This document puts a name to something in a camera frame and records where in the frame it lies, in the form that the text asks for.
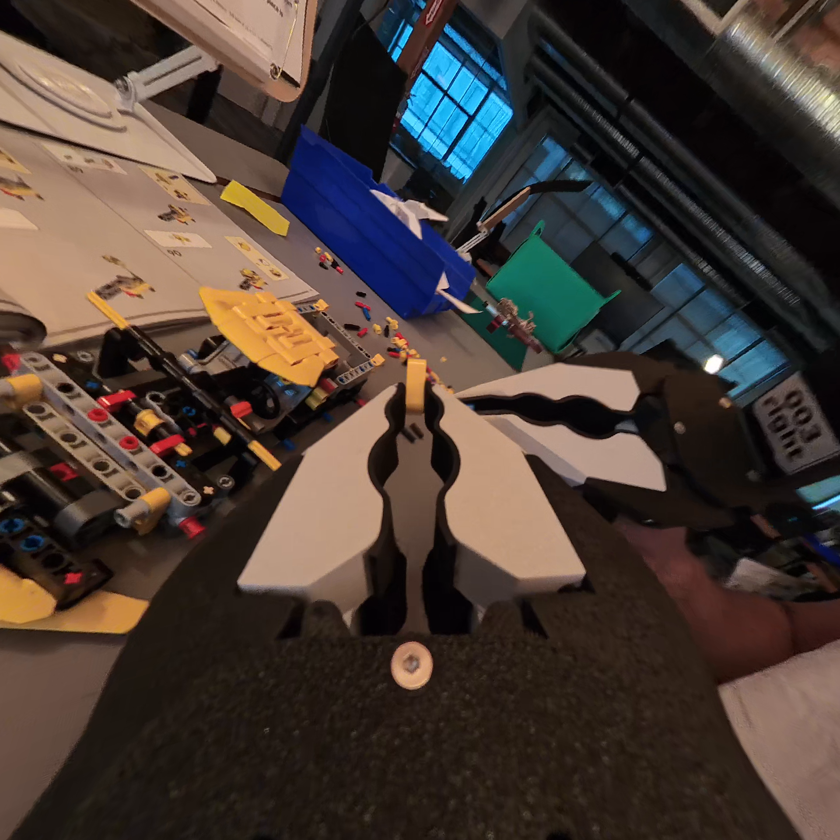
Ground white paper scrap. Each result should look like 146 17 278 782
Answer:
433 269 483 315

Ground instruction sign on white stand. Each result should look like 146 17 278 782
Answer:
0 0 319 185

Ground wooden board on stand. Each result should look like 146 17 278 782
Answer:
456 179 592 253

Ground person's right forearm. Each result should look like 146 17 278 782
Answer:
646 564 840 683

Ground grey desk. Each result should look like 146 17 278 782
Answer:
0 98 526 815

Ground black flat screen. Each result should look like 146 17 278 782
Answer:
322 26 408 178

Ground pile of small connector pins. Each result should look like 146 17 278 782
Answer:
314 246 455 442

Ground open instruction booklet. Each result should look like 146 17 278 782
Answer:
0 125 319 349

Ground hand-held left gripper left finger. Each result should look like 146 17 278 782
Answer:
238 385 408 635

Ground white crumpled paper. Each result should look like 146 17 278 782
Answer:
369 187 449 238

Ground blue plastic bin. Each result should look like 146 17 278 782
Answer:
281 125 476 320

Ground yellow black brick car model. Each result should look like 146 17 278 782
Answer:
0 285 388 635

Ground yellow flat card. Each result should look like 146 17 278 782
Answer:
220 180 291 237

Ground large paned window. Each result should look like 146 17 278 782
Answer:
377 0 795 401

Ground person's right hand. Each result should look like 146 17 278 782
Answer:
616 520 724 593

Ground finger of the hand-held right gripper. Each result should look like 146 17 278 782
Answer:
456 363 641 412
476 410 667 491

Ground silver ventilation duct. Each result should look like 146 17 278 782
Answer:
705 13 840 158

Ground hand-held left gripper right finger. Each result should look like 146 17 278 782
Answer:
423 385 585 634

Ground green bag with handle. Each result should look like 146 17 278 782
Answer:
459 220 621 371

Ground small brown toy figure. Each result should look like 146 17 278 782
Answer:
489 297 542 352

